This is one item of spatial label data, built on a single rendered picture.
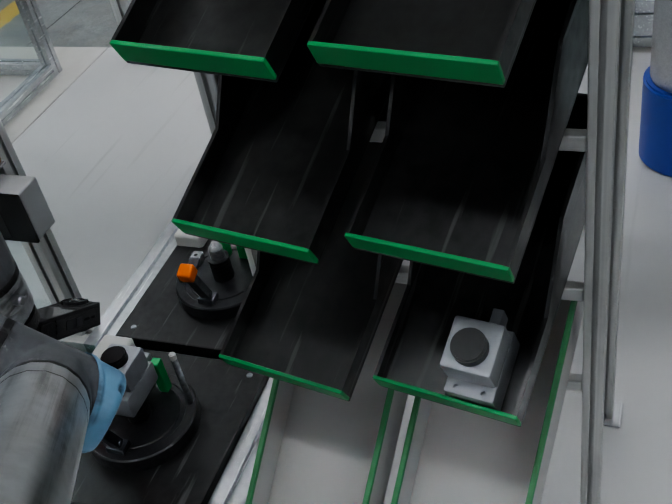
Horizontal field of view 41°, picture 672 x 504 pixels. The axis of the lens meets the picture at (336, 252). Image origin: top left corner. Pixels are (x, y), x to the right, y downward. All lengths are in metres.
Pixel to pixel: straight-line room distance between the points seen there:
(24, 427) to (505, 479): 0.49
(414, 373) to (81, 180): 1.16
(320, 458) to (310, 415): 0.05
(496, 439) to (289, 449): 0.22
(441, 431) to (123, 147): 1.16
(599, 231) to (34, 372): 0.46
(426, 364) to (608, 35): 0.32
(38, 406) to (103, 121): 1.44
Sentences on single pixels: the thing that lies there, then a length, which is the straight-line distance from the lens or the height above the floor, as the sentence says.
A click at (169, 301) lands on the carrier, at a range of 1.31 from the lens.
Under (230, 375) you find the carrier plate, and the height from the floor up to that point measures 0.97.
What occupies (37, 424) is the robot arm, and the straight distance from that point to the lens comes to 0.61.
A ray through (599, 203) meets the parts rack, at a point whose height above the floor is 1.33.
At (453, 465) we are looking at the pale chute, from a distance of 0.93.
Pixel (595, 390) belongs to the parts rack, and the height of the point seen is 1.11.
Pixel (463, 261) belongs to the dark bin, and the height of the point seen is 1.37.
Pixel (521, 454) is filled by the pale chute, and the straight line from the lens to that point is 0.91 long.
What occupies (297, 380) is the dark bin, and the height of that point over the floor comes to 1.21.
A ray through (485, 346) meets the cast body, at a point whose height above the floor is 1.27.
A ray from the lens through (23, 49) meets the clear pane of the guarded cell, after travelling 2.33.
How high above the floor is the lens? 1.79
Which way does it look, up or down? 39 degrees down
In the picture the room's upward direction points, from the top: 12 degrees counter-clockwise
